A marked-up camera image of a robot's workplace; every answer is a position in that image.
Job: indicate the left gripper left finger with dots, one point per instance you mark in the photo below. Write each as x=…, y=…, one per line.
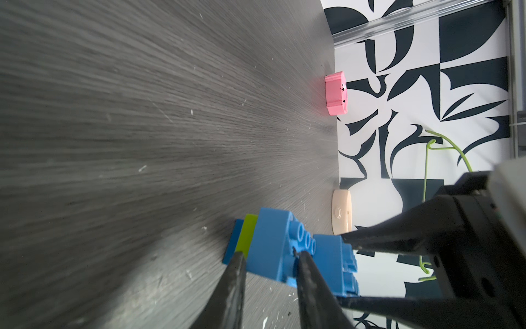
x=225, y=306

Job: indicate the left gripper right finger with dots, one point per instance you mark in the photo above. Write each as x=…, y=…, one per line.
x=318, y=308

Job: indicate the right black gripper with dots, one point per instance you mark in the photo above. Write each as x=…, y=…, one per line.
x=479, y=268

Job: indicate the light blue long lego brick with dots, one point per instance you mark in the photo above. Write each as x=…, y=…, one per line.
x=337, y=264

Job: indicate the green lego brick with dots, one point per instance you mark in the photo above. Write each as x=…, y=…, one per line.
x=246, y=234

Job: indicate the small dark blue lego brick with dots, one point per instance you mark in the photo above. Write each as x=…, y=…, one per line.
x=232, y=244

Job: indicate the beige round clock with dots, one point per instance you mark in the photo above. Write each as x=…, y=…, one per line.
x=341, y=212

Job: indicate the pink pig alarm clock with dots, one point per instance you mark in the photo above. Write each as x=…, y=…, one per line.
x=336, y=94

